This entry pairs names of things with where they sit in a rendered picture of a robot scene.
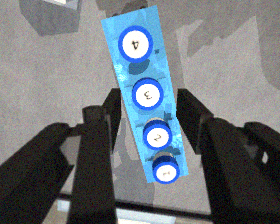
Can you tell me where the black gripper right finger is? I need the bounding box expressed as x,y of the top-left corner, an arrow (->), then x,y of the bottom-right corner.
176,88 -> 280,224

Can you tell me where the black table edge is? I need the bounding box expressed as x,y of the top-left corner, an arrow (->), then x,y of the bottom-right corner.
56,193 -> 212,222

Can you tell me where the white button panel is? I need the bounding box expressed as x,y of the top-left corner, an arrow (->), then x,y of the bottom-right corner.
42,0 -> 79,10

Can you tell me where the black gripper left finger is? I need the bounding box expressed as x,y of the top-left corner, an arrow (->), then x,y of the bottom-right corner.
0,88 -> 122,224

